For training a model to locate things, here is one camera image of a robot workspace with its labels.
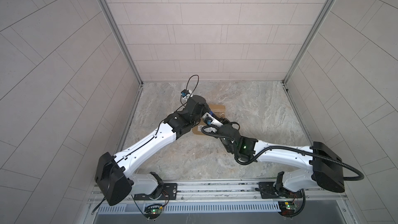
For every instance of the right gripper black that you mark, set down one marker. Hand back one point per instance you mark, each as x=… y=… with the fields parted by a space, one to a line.
x=224 y=122

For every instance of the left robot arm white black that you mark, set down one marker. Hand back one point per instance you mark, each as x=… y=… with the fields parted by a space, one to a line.
x=116 y=174

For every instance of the right aluminium corner post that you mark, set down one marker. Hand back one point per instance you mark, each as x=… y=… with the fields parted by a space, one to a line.
x=326 y=8

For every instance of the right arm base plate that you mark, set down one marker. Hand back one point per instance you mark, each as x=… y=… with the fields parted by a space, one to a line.
x=279 y=189

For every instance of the aluminium mounting rail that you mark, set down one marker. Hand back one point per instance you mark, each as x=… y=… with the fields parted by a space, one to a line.
x=231 y=190

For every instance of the left aluminium corner post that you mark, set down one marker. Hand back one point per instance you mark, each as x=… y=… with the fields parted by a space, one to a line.
x=119 y=39

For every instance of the aluminium corner post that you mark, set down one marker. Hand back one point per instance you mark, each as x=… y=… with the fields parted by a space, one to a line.
x=119 y=39
x=326 y=8

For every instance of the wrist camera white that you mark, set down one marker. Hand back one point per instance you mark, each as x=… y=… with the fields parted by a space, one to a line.
x=209 y=119
x=186 y=94

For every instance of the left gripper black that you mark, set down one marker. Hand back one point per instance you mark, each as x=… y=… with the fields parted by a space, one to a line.
x=205 y=109

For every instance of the white ventilation grille strip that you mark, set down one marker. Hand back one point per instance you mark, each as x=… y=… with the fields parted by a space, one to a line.
x=196 y=207

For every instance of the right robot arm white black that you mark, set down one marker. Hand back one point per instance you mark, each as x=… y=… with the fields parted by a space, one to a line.
x=316 y=165

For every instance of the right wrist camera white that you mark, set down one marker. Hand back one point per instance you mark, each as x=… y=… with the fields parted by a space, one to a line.
x=209 y=119

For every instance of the left green circuit board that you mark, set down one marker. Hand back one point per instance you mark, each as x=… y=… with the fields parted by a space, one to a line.
x=153 y=211

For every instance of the right green circuit board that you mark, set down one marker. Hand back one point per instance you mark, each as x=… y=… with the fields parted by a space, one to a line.
x=287 y=208

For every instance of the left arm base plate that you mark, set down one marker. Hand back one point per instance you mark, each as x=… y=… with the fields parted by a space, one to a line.
x=167 y=192

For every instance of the green circuit board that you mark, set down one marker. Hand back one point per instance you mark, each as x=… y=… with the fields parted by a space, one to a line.
x=153 y=211
x=287 y=208

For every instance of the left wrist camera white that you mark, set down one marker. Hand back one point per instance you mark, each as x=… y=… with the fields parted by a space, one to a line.
x=186 y=94

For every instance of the brown cardboard express box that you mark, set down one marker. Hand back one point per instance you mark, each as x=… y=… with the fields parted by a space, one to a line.
x=219 y=113

